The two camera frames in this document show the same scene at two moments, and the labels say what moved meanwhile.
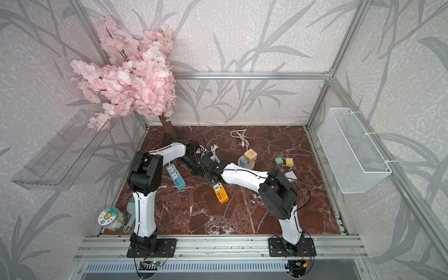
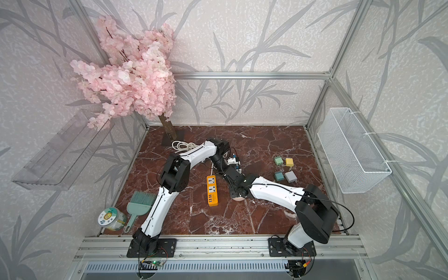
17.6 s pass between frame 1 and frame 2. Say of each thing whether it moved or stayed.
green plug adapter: stayed
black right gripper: moved
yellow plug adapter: stayed
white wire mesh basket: stayed
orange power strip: moved
